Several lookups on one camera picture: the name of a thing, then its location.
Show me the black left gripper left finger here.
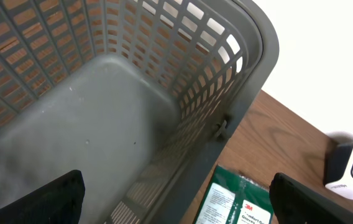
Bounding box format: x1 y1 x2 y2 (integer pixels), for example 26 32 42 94
0 170 85 224

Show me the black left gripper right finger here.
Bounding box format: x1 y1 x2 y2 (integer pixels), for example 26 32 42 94
269 172 353 224

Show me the green white wipes pack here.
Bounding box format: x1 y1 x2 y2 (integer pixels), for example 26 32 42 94
194 166 273 224

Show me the white barcode scanner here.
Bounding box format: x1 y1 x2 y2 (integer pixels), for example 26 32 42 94
324 142 353 200

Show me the grey plastic mesh basket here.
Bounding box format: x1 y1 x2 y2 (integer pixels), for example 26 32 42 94
0 0 279 223

